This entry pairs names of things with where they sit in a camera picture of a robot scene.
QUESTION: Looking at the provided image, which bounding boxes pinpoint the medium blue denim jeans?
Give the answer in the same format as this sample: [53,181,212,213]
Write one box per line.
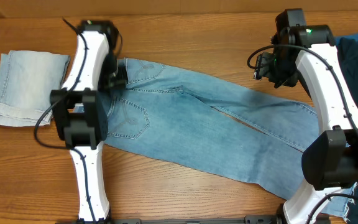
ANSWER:
[73,57,358,218]

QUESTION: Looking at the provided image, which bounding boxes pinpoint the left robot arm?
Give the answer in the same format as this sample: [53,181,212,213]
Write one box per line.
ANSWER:
[50,21,128,223]

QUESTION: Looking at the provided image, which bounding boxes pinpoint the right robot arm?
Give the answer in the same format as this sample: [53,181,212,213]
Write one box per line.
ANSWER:
[244,8,358,223]

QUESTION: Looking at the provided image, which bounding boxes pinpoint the folded light blue jeans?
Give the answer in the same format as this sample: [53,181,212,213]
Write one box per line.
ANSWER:
[0,50,70,127]

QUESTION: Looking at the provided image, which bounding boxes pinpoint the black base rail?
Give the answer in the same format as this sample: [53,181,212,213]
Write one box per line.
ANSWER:
[54,214,331,224]

